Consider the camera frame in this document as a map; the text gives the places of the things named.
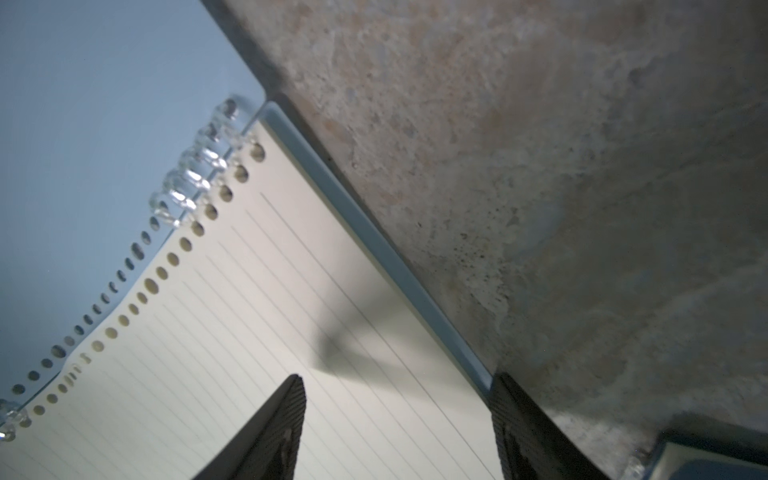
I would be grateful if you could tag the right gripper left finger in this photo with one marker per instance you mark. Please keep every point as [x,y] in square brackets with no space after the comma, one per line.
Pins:
[267,446]

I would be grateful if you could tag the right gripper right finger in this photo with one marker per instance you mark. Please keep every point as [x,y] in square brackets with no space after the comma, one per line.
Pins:
[529,444]

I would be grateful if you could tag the dark blue spiral notebook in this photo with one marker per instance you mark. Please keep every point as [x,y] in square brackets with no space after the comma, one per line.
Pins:
[696,447]

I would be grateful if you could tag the light blue spiral notebook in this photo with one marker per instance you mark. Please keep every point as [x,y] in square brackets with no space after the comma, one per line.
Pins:
[172,249]

